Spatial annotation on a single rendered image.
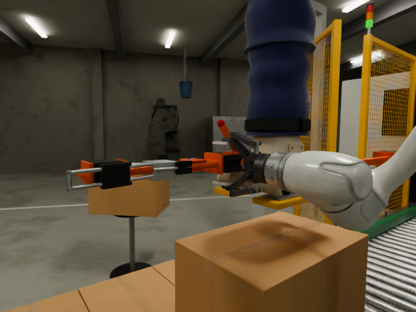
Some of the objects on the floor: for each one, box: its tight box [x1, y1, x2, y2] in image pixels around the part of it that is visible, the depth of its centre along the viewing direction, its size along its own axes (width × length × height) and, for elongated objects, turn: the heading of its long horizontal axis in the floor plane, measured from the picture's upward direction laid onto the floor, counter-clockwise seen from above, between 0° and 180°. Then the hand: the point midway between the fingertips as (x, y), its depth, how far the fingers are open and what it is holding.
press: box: [149, 98, 180, 161], centre depth 914 cm, size 125×107×238 cm
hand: (219, 162), depth 84 cm, fingers open, 11 cm apart
